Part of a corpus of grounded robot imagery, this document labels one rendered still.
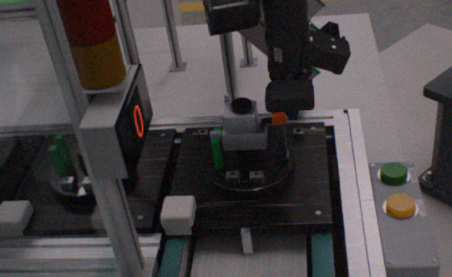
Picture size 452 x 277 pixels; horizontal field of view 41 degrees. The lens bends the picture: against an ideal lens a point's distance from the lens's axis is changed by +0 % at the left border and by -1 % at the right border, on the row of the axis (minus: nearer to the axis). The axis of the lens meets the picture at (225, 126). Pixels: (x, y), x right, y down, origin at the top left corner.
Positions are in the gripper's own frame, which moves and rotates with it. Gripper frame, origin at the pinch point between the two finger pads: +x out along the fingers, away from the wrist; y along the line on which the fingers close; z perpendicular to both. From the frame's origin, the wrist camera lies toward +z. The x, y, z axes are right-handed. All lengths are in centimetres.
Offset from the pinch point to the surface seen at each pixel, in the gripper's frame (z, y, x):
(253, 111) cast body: -5.6, -0.9, 1.1
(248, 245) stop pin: -7.0, -13.2, 15.5
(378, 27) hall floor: 42, 234, 109
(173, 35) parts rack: -28, 51, 14
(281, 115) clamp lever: -1.6, -0.9, 2.2
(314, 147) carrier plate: 2.8, 5.0, 12.7
